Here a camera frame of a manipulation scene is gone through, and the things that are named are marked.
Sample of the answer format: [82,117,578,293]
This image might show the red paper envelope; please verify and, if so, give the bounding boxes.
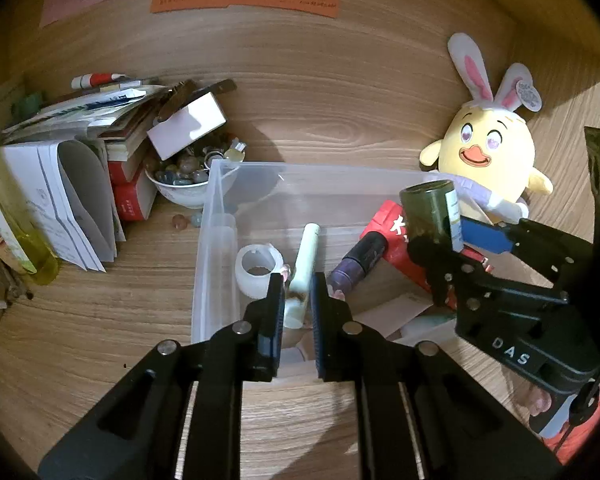
[360,200,461,311]

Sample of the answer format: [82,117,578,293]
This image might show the beige sachet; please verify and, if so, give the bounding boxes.
[0,200,31,273]

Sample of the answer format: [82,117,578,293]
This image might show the small green box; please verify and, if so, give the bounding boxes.
[12,92,43,117]

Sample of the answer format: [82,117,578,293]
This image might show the clear plastic storage bin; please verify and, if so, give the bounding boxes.
[191,160,486,366]

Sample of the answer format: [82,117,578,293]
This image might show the red book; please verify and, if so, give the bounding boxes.
[111,175,157,222]

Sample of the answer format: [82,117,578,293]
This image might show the brown book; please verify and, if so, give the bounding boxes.
[105,115,156,183]

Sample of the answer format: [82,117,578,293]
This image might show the folded white paper sheets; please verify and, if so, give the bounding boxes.
[0,140,126,273]

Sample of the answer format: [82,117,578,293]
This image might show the white cardboard box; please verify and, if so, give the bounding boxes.
[146,94,228,161]

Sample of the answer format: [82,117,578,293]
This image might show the yellow chick plush bunny ears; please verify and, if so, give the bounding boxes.
[419,32,555,226]

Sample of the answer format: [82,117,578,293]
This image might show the pile of polished stones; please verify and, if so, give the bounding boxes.
[150,135,241,185]

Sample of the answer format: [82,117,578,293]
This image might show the person's right hand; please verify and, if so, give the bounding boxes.
[517,377,556,431]

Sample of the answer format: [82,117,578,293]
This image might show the pale lip balm tube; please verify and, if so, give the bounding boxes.
[282,223,322,331]

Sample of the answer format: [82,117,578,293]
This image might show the yellow-green plastic bottle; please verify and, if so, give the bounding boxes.
[0,105,60,286]

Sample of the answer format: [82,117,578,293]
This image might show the red white marker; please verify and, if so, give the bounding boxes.
[71,72,126,89]

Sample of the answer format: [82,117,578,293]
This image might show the white tape roll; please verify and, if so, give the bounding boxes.
[235,242,285,298]

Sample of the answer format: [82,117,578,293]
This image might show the white ceramic bowl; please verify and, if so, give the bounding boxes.
[145,162,216,210]

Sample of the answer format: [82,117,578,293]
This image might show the white eraser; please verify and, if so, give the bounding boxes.
[399,317,457,347]

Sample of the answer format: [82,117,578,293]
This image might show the dark green bottle white label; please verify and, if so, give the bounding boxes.
[399,179,465,256]

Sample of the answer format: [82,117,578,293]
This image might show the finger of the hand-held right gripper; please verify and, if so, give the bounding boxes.
[462,217,595,290]
[407,234,569,312]

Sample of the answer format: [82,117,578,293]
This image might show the stack of papers and booklets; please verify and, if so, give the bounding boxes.
[2,79,168,143]

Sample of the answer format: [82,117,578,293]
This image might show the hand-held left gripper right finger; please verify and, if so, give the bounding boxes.
[310,271,563,480]

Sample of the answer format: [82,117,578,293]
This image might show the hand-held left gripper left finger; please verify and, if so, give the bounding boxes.
[37,272,287,480]

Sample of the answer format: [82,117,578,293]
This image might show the purple cosmetic bottle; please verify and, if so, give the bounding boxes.
[327,232,391,293]

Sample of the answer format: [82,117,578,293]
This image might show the beige card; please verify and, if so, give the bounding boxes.
[352,294,433,341]

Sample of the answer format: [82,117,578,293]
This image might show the wire-rimmed eyeglasses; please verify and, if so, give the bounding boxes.
[0,265,33,331]

